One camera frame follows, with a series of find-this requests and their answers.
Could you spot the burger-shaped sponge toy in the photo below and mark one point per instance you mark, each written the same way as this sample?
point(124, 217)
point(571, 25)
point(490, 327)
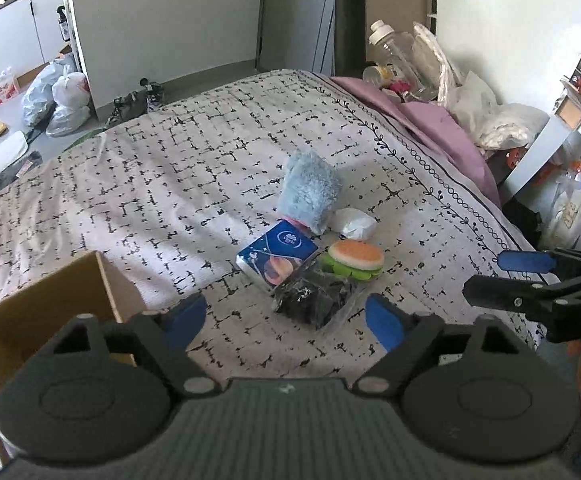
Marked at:
point(356, 256)

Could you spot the black item in clear bag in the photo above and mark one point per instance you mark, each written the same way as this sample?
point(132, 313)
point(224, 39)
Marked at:
point(315, 297)

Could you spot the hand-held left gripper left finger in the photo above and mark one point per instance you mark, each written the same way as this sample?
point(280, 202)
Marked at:
point(186, 322)

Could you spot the clear plastic bottle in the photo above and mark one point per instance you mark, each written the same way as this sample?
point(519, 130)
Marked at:
point(395, 50)

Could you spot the white grey trash bag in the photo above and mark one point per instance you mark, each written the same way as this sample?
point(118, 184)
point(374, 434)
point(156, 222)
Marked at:
point(68, 120)

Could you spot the clear bag of goods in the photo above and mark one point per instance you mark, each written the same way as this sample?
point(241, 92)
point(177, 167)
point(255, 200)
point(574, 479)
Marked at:
point(575, 195)

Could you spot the pink bed sheet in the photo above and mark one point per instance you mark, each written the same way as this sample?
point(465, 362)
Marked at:
point(435, 125)

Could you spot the blue tissue packet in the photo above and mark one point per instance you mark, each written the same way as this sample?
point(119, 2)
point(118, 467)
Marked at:
point(278, 255)

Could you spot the cardboard box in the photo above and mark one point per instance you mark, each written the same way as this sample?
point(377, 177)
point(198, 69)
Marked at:
point(45, 295)

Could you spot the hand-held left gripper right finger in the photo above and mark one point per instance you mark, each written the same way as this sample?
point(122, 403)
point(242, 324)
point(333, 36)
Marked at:
point(383, 321)

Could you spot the blue fluffy cloth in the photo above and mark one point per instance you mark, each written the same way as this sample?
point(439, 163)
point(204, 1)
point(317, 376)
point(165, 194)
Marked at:
point(306, 190)

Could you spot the white desk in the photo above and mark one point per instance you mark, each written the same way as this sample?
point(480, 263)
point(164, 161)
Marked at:
point(540, 150)

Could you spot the red white package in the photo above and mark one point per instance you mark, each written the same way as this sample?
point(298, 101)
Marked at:
point(3, 89)

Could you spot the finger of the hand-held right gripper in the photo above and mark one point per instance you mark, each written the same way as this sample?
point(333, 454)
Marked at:
point(523, 261)
point(495, 291)

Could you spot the white red trash bag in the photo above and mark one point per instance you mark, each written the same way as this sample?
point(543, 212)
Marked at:
point(71, 89)

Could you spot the black spray bottle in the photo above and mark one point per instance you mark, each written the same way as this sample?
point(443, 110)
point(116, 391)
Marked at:
point(63, 25)

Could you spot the grey blue trash bag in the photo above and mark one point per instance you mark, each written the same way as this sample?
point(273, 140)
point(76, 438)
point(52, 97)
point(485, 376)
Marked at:
point(43, 92)

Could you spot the white crumpled soft wad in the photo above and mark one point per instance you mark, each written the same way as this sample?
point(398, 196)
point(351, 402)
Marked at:
point(354, 222)

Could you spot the white cabinet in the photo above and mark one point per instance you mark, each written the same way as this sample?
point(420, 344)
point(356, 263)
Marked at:
point(15, 30)

